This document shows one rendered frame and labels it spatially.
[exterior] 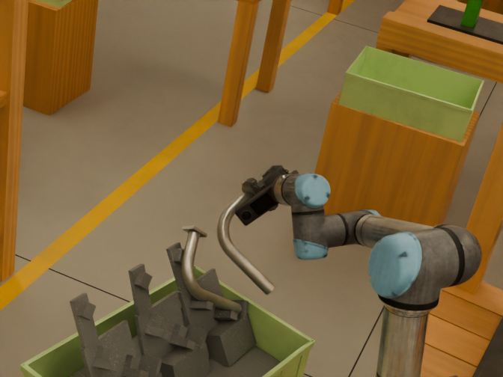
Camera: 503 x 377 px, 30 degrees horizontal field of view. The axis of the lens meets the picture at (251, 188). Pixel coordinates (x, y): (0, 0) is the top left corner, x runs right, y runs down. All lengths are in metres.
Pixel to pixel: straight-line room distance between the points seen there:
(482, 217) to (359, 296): 1.58
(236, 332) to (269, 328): 0.09
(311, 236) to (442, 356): 0.72
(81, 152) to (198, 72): 1.36
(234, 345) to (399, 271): 0.84
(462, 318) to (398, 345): 1.01
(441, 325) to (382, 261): 1.02
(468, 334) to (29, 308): 1.88
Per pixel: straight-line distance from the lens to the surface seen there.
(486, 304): 2.93
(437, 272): 1.78
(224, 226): 2.36
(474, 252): 1.83
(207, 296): 2.41
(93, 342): 2.21
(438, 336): 2.73
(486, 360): 2.68
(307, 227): 2.10
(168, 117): 5.47
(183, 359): 2.36
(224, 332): 2.45
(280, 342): 2.51
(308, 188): 2.07
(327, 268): 4.44
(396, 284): 1.75
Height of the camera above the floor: 2.49
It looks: 30 degrees down
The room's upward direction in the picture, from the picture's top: 11 degrees clockwise
